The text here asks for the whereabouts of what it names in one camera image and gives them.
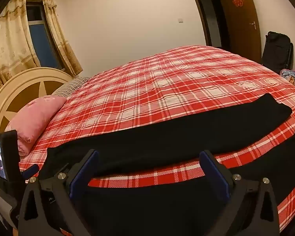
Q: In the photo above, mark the cream round headboard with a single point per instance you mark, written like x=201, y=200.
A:
x=14, y=88

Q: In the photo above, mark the striped pillow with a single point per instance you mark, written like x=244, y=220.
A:
x=71, y=84

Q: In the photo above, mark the dark wooden door frame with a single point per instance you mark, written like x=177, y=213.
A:
x=201, y=12

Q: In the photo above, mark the black suitcase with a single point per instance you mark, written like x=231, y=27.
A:
x=276, y=51

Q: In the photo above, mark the colourful cloth pile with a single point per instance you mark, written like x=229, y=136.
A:
x=288, y=76

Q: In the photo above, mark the black pants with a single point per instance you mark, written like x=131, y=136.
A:
x=162, y=137

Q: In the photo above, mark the white wall switch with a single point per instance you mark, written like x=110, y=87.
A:
x=180, y=20

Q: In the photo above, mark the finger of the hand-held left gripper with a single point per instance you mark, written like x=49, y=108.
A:
x=30, y=171

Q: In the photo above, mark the window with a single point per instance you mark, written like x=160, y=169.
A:
x=43, y=39

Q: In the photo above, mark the beige patterned curtain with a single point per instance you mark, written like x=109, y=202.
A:
x=61, y=41
x=9, y=41

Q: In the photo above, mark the brown wooden door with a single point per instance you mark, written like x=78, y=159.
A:
x=241, y=29

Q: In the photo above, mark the red plaid bed sheet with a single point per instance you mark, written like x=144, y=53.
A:
x=162, y=83

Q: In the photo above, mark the pink folded blanket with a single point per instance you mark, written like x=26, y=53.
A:
x=36, y=118

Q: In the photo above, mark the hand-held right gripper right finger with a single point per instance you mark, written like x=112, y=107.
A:
x=212, y=173

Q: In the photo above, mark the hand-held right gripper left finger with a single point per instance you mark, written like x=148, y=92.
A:
x=84, y=170

